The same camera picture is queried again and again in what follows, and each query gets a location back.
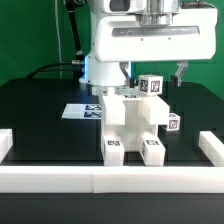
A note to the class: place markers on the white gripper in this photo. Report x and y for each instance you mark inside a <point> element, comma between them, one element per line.
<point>191,36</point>

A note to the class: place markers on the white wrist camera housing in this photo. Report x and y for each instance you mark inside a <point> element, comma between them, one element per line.
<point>123,6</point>

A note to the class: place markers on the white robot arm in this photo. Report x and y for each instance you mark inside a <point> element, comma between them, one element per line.
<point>156,13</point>

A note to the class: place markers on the white chair back part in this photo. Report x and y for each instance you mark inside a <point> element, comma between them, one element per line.
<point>154,109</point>

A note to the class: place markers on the white sheet with fiducial tags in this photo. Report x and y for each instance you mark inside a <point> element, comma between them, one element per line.
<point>82,111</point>

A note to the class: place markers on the white chair seat part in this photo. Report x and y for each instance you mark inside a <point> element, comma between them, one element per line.
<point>131,133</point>

